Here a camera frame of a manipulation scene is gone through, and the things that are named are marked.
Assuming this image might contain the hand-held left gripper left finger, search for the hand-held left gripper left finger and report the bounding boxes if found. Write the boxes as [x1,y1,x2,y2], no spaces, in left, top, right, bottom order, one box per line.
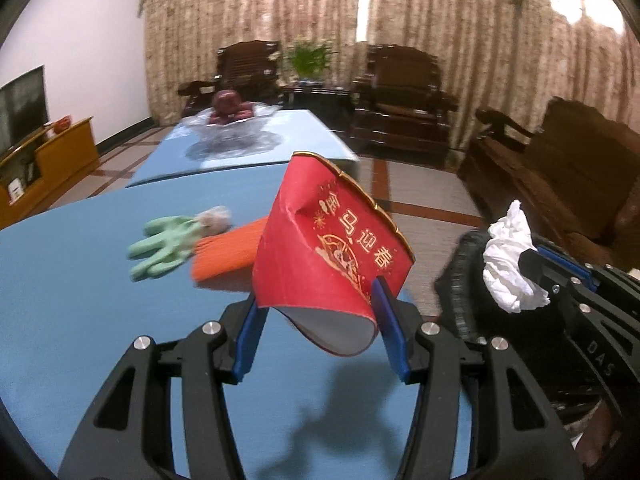
[59,292,271,480]

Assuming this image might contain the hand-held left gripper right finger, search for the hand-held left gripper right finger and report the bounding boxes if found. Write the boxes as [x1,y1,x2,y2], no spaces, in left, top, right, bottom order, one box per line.
[370,275,586,480]

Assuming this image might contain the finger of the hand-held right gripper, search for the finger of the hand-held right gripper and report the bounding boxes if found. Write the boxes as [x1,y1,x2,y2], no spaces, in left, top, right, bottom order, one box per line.
[519,248,582,322]
[537,245,599,292]

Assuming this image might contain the white tissue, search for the white tissue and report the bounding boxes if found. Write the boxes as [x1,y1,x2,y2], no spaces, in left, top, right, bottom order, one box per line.
[482,199,552,314]

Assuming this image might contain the black-bagged trash bin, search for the black-bagged trash bin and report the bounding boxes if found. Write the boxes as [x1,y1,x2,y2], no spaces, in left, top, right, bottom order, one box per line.
[434,229,581,403]

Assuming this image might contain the red paper cup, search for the red paper cup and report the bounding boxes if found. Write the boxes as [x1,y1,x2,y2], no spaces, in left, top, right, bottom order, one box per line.
[251,151,417,357]

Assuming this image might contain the person's right forearm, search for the person's right forearm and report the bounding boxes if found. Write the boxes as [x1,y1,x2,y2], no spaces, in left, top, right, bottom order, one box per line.
[574,400,640,480]

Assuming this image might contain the long orange foam net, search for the long orange foam net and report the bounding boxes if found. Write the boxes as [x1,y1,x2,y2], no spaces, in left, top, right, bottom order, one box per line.
[191,216,267,290]

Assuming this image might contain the dark wooden sofa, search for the dark wooden sofa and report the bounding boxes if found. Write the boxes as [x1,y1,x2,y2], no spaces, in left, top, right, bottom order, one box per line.
[456,96,640,273]

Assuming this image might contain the green rubber glove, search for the green rubber glove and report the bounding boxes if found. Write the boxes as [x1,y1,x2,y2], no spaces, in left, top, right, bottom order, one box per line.
[127,215,202,282]

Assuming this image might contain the grey tissue wad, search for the grey tissue wad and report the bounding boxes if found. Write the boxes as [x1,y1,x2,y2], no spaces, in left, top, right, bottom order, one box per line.
[197,205,232,235]

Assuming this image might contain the blue covered coffee table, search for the blue covered coffee table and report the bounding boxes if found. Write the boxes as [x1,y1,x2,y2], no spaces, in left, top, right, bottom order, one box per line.
[125,108,359,189]

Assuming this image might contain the glass fruit bowl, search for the glass fruit bowl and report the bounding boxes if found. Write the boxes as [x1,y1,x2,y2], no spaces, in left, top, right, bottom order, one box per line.
[181,102,282,142]

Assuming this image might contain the dark wooden armchair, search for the dark wooden armchair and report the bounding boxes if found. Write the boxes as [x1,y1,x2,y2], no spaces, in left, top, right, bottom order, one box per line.
[347,43,459,162]
[177,39,282,122]

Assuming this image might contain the dark wooden side table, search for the dark wooden side table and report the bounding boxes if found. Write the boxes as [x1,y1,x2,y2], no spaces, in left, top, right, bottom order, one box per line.
[281,84,352,132]

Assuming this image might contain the wooden television cabinet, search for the wooden television cabinet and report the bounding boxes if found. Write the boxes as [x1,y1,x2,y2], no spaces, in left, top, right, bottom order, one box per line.
[0,116,101,232]

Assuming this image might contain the green potted plant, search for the green potted plant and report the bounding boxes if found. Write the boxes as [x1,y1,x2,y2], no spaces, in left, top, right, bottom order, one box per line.
[284,38,338,86]

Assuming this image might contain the floral beige curtains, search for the floral beige curtains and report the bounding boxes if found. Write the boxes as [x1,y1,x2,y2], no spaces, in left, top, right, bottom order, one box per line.
[139,0,640,161]

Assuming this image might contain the flat screen television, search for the flat screen television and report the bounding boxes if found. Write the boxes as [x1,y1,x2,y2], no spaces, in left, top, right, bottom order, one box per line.
[0,64,51,154]

